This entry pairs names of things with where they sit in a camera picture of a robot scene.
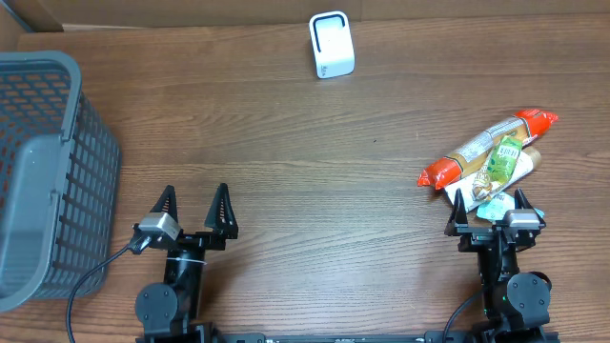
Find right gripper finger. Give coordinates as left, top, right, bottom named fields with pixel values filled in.
left=514, top=188, right=546, bottom=228
left=444, top=190, right=469, bottom=236

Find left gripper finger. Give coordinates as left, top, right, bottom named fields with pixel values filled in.
left=204, top=183, right=238, bottom=233
left=151, top=185, right=178, bottom=222

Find teal wipes packet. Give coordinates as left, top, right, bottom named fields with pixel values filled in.
left=477, top=192, right=516, bottom=222

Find white tube gold cap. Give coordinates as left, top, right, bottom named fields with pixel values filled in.
left=444, top=147, right=541, bottom=212

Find green snack pouch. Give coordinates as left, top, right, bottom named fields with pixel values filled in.
left=472, top=135, right=522, bottom=200

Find orange spaghetti packet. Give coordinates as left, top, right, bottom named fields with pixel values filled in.
left=417, top=109, right=559, bottom=190

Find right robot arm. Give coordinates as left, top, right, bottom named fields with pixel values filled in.
left=441, top=190, right=559, bottom=343

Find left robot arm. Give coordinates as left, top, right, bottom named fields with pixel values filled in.
left=129, top=183, right=238, bottom=343

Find white barcode scanner stand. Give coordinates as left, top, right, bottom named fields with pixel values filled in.
left=309, top=10, right=356, bottom=79

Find grey plastic mesh basket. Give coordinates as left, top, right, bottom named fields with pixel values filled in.
left=1, top=51, right=122, bottom=312

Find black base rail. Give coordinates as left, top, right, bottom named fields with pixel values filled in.
left=135, top=325, right=560, bottom=343

